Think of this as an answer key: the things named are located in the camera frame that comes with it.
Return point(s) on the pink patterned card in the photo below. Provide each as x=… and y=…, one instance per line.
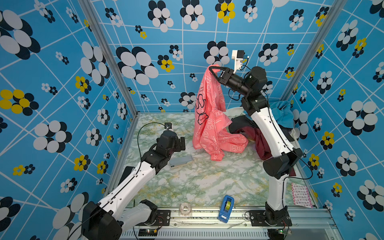
x=301, y=196

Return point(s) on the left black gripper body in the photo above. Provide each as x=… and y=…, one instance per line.
x=177, y=147

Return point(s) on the maroon cloth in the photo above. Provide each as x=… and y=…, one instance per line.
x=260, y=144

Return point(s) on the left aluminium corner post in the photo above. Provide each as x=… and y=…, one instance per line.
x=102, y=41

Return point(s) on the grey rectangular box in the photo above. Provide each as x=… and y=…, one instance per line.
x=180, y=161

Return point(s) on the aluminium front rail frame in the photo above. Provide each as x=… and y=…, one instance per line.
x=203, y=224

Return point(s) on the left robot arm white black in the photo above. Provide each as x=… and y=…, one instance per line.
x=109, y=218

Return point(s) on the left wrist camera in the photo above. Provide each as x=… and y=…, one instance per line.
x=168, y=126

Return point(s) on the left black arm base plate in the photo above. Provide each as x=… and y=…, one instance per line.
x=162, y=218

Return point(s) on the aluminium corner post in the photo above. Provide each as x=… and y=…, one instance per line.
x=323, y=31
x=102, y=41

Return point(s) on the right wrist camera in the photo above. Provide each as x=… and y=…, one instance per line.
x=240, y=58

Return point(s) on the teal cloth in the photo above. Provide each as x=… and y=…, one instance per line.
x=283, y=114

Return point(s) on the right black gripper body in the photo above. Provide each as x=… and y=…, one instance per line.
x=236, y=83

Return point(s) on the blue tape dispenser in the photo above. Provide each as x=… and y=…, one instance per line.
x=226, y=209

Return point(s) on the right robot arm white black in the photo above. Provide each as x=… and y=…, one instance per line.
x=285, y=155

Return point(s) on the right aluminium corner post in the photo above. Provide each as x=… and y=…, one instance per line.
x=323, y=31

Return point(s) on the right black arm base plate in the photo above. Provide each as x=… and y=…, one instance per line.
x=268, y=218

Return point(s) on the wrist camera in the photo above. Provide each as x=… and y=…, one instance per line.
x=168, y=126
x=240, y=58

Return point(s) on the pink printed cloth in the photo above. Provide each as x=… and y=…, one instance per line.
x=210, y=129

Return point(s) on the dark grey cloth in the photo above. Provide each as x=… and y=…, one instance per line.
x=244, y=125

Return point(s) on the clear tape roll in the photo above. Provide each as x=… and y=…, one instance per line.
x=185, y=209

